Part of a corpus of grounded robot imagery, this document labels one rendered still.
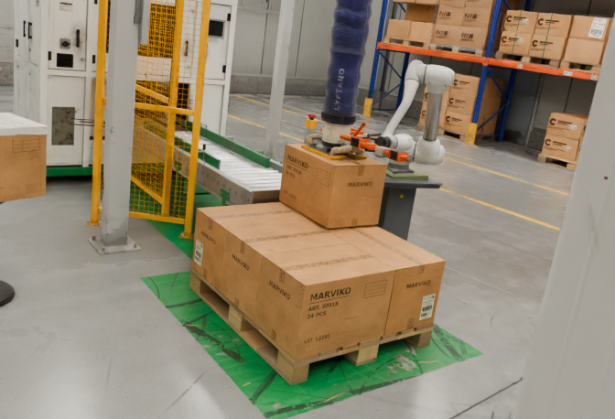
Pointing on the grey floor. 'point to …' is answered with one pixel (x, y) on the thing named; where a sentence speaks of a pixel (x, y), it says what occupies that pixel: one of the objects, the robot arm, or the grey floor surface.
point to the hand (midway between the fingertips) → (361, 143)
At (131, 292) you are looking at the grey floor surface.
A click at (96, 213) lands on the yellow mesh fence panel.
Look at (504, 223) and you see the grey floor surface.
